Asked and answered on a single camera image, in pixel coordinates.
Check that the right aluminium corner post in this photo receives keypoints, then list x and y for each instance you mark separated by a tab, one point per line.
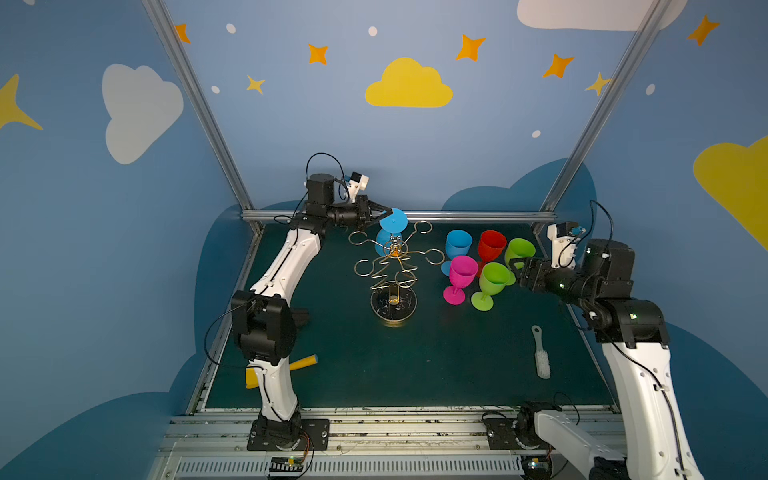
640	44

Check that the pink wine glass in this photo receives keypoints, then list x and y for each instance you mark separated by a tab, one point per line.
462	271

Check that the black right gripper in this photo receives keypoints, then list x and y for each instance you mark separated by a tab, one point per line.
531	275

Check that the gold wire glass rack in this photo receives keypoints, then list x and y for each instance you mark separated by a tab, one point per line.
394	273

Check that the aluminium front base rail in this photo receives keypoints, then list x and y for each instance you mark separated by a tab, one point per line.
361	443

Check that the green wine glass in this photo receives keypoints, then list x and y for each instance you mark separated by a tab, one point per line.
493	280
519	247

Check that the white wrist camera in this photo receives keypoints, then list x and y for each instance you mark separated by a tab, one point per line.
356	183
564	238

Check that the right green circuit board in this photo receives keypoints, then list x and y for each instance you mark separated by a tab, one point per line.
536	468

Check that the left green circuit board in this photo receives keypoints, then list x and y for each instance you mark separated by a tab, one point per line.
285	465

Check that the green circuit board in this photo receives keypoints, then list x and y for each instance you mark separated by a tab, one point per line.
285	465
536	468

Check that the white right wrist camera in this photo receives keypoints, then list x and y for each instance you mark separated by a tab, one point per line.
564	238

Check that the white cleaning brush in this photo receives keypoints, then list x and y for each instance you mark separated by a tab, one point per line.
542	363

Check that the red wine glass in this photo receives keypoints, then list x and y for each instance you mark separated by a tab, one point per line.
491	245

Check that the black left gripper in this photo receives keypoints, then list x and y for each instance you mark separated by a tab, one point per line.
365	211

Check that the horizontal aluminium back rail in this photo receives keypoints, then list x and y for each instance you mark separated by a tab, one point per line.
433	216

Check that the aluminium corner post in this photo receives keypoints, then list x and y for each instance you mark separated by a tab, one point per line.
160	17
640	44

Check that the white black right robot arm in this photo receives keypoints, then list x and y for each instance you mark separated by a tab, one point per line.
635	341

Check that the blue wine glass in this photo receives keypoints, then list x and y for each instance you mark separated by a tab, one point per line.
458	243
391	226

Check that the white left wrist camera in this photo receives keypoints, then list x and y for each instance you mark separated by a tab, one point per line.
356	183

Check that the left aluminium corner post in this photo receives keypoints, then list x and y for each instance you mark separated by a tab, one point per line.
160	17

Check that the left side aluminium floor rail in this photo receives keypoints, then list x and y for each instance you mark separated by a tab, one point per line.
199	396

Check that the yellow plastic scoop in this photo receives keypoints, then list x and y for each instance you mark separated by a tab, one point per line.
252	379

